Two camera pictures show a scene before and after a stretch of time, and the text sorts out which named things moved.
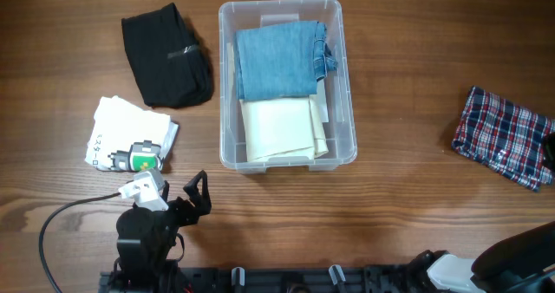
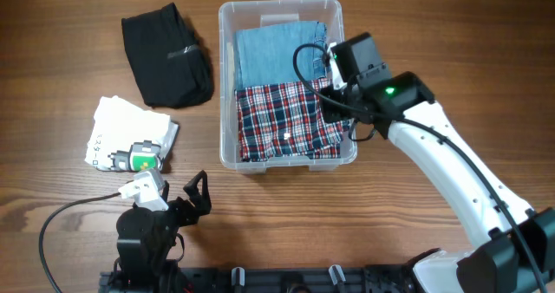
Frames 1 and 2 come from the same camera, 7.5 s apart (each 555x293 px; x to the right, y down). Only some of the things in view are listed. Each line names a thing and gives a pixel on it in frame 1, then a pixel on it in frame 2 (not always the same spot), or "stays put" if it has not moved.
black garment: x=168 y=62 stays put
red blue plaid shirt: x=506 y=139 to x=288 y=119
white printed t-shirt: x=127 y=138 stays put
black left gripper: x=201 y=201 stays put
